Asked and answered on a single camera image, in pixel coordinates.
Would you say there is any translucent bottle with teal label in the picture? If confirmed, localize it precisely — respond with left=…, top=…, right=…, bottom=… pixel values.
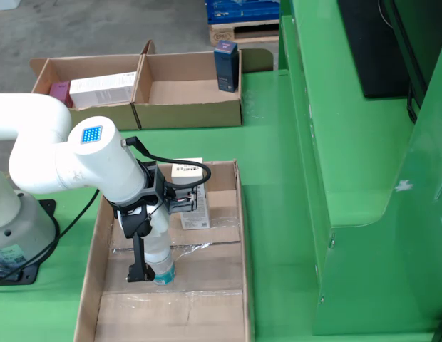
left=144, top=230, right=177, bottom=286

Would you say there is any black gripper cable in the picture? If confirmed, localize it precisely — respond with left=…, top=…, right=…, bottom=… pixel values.
left=125, top=136, right=212, bottom=190

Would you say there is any flat cardboard tray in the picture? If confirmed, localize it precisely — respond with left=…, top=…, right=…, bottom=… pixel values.
left=73, top=159, right=256, bottom=342

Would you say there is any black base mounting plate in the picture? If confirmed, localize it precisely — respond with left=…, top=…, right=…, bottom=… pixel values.
left=0, top=198, right=61, bottom=286

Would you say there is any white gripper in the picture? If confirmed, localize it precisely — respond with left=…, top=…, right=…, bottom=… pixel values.
left=113, top=202, right=171, bottom=284

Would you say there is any black flat panel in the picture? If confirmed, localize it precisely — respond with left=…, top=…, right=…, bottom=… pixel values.
left=336, top=0, right=411, bottom=100

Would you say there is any blue mesh pallet crate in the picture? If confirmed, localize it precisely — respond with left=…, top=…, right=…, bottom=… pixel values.
left=205, top=0, right=281, bottom=25

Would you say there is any navy blue product box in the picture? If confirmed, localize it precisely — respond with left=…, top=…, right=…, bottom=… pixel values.
left=213, top=39, right=240, bottom=93

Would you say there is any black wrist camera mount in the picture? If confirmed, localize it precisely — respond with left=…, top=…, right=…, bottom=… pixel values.
left=137, top=160, right=201, bottom=215

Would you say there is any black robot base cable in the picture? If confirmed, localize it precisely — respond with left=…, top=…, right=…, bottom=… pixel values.
left=0, top=188, right=101, bottom=286

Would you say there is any open brown cardboard box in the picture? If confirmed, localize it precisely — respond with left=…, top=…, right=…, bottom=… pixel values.
left=29, top=40, right=157, bottom=131
left=130, top=48, right=275, bottom=130

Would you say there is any wooden pallet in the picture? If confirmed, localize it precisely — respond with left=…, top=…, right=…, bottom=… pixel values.
left=208, top=19, right=281, bottom=46

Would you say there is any white hand cream box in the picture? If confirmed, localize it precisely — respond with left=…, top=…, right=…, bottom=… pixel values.
left=170, top=157, right=211, bottom=231

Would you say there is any pink textured box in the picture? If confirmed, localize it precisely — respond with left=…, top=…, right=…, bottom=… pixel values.
left=48, top=81, right=74, bottom=108

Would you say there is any green metal shelf unit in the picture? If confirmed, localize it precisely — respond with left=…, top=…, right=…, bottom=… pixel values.
left=277, top=0, right=442, bottom=338

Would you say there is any long white printed box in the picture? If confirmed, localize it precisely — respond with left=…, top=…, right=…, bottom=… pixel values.
left=68, top=71, right=137, bottom=109

